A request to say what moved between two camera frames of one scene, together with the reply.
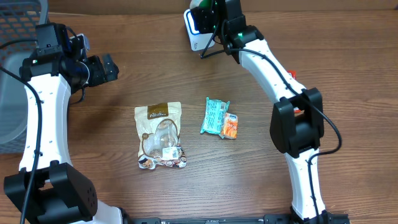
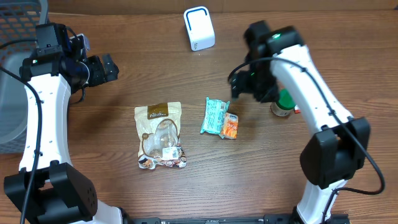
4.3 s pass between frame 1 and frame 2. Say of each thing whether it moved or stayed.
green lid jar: moved
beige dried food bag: stayed
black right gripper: moved
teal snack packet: stayed
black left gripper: stayed
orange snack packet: stayed
